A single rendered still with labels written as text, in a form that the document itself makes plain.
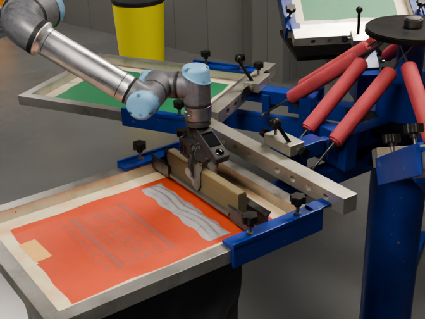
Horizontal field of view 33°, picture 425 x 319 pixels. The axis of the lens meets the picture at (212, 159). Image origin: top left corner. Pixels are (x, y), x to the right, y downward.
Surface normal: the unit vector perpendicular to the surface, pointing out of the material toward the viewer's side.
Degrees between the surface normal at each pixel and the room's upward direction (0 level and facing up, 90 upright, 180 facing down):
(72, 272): 0
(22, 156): 0
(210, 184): 90
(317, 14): 32
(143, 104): 90
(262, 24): 90
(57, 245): 0
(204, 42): 90
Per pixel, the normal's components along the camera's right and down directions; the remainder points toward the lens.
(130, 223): -0.03, -0.90
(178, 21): -0.64, 0.35
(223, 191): -0.82, 0.27
